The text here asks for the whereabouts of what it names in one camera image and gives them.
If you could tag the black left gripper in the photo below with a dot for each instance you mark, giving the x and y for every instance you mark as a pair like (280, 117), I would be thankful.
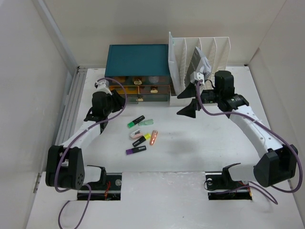
(119, 102)

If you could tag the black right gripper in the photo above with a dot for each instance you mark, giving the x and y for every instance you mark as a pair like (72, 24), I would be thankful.
(189, 110)

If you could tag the teal drawer organizer cabinet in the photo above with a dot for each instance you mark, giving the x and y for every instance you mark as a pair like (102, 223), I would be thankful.
(137, 60)

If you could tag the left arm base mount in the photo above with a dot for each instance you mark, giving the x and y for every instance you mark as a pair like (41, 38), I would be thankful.
(107, 190)

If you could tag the white file rack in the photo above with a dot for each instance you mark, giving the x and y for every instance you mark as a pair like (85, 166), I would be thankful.
(216, 49)

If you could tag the clear paper clip jar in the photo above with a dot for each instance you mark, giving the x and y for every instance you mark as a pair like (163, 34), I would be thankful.
(153, 79)

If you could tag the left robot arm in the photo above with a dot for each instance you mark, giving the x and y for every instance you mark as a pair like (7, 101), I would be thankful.
(65, 164)

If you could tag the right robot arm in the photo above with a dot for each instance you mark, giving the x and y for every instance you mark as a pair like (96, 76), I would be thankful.
(278, 160)

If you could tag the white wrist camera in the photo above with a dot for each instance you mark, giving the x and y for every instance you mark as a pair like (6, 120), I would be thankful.
(102, 85)
(196, 76)

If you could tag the grey booklet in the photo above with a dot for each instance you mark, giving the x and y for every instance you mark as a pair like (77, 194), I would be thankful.
(199, 64)

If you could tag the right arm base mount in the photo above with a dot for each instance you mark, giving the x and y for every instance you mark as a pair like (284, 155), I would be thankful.
(221, 187)

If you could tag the yellow cap black highlighter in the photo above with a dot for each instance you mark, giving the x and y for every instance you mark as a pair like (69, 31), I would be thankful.
(141, 140)

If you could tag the purple cap black highlighter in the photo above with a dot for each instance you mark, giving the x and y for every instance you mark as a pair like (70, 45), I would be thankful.
(135, 150)

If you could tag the aluminium frame rail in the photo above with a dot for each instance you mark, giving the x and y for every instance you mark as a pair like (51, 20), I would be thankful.
(75, 78)

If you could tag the green cap black highlighter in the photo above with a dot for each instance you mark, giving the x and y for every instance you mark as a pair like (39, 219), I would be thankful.
(136, 121)

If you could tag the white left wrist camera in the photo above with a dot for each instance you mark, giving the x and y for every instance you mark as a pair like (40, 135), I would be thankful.
(102, 85)

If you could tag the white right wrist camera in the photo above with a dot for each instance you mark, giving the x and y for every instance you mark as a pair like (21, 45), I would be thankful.
(196, 76)

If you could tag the bottom dark drawer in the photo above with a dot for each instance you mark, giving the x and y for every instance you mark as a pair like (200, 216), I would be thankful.
(153, 97)

